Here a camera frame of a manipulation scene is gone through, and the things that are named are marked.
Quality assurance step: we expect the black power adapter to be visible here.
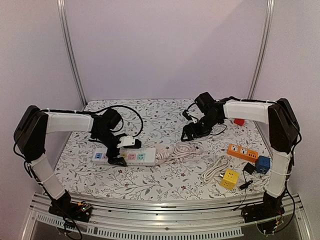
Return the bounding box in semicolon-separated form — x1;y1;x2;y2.
243;162;256;175

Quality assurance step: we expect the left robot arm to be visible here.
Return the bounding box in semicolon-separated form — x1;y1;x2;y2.
13;105;127;217

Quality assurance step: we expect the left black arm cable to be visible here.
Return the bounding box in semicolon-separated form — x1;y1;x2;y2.
94;104;145;141

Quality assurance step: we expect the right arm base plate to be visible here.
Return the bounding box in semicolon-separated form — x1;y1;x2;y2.
241;203;285;223

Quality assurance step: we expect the red cube socket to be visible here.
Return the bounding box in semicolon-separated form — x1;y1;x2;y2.
233;118;245;126

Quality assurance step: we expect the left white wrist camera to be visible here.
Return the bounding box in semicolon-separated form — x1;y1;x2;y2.
117;136;142;149

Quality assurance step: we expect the right aluminium frame post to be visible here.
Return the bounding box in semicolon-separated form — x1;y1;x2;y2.
245;0;275;101

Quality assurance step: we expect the yellow cube socket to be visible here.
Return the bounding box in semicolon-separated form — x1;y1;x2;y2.
220;169;239;190

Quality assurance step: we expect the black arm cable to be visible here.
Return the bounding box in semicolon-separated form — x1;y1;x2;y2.
184;101;228;137
94;104;145;141

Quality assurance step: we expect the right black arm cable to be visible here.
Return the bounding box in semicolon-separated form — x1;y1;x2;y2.
184;101;228;137

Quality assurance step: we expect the floral table cloth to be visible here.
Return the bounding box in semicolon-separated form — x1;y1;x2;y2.
54;99;270;202

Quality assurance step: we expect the aluminium frame post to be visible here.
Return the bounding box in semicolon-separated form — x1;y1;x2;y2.
56;0;88;107
245;0;275;101

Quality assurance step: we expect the left aluminium frame post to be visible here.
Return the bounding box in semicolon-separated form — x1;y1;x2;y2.
56;0;88;107

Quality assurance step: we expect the pink round power socket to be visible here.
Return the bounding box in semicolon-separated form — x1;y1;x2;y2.
154;144;171;165

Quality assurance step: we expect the white multicolour power strip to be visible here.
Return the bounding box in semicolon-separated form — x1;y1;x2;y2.
91;147;157;166

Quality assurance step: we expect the orange USB power strip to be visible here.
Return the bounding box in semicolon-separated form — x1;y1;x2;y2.
227;144;259;163

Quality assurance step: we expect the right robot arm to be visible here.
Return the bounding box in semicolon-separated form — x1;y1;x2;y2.
180;92;302;218

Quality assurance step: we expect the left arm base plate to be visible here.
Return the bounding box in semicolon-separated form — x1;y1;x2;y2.
48;201;93;223

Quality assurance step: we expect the blue cube socket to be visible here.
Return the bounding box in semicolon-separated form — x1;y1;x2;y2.
255;155;271;175

